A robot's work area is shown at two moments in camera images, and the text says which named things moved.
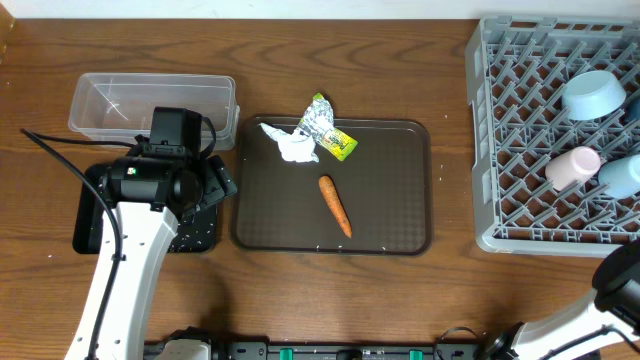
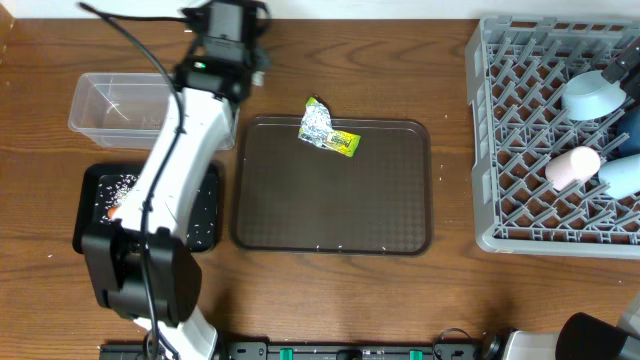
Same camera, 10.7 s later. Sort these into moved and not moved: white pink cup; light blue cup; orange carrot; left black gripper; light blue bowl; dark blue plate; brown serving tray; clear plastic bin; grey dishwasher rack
Moved: dark blue plate; orange carrot; left black gripper
Not moved: light blue bowl; clear plastic bin; grey dishwasher rack; brown serving tray; white pink cup; light blue cup
